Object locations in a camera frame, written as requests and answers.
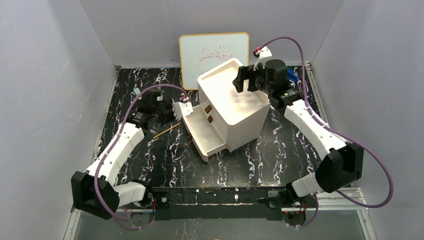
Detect white bottom drawer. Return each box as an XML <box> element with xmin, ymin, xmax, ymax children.
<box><xmin>183</xmin><ymin>105</ymin><xmax>227</xmax><ymax>163</ymax></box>

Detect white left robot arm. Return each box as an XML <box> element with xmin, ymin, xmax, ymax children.
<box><xmin>70</xmin><ymin>88</ymin><xmax>186</xmax><ymax>220</ymax></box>

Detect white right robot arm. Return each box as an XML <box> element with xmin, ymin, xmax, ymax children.
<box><xmin>232</xmin><ymin>59</ymin><xmax>364</xmax><ymax>203</ymax></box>

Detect blue plastic clamp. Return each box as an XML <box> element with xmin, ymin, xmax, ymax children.
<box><xmin>287</xmin><ymin>67</ymin><xmax>299</xmax><ymax>83</ymax></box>

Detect small light blue eraser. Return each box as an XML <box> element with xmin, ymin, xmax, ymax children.
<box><xmin>133</xmin><ymin>88</ymin><xmax>141</xmax><ymax>98</ymax></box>

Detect white drawer organizer box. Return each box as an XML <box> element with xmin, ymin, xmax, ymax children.
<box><xmin>197</xmin><ymin>58</ymin><xmax>270</xmax><ymax>152</ymax></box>

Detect brown leather drawer pull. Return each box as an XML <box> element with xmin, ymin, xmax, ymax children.
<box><xmin>204</xmin><ymin>105</ymin><xmax>213</xmax><ymax>114</ymax></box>

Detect yellow framed whiteboard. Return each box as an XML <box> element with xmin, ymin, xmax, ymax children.
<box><xmin>178</xmin><ymin>32</ymin><xmax>250</xmax><ymax>91</ymax></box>

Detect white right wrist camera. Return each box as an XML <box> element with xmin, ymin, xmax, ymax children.
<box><xmin>253</xmin><ymin>46</ymin><xmax>273</xmax><ymax>71</ymax></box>

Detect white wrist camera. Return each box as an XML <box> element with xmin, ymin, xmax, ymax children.
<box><xmin>253</xmin><ymin>46</ymin><xmax>273</xmax><ymax>71</ymax></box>
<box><xmin>171</xmin><ymin>98</ymin><xmax>194</xmax><ymax>120</ymax></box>

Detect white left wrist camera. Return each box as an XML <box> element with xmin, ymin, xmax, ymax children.
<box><xmin>171</xmin><ymin>98</ymin><xmax>194</xmax><ymax>120</ymax></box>

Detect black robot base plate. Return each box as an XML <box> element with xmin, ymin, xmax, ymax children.
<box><xmin>120</xmin><ymin>187</ymin><xmax>319</xmax><ymax>226</ymax></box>

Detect aluminium rail frame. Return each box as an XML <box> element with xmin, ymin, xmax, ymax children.
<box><xmin>64</xmin><ymin>187</ymin><xmax>376</xmax><ymax>240</ymax></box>

